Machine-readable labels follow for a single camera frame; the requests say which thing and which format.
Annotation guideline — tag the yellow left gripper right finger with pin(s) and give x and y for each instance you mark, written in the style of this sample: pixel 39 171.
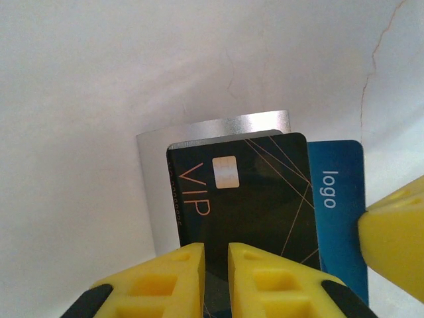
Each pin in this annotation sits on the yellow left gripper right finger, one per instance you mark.
pixel 242 281

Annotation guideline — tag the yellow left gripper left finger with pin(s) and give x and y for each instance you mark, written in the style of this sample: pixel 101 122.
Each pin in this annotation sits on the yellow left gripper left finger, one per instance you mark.
pixel 192 281

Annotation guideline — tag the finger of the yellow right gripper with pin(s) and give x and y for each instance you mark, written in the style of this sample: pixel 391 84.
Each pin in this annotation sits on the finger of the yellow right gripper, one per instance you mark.
pixel 410 190
pixel 397 248

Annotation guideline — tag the blue logo card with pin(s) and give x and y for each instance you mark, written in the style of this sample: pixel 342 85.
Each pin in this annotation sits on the blue logo card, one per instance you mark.
pixel 338 238

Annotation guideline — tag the black VIP card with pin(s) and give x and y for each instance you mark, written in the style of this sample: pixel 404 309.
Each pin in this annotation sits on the black VIP card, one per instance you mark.
pixel 258 205

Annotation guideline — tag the silver metal card stand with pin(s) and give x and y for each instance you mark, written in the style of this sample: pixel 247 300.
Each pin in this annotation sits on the silver metal card stand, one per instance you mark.
pixel 152 185

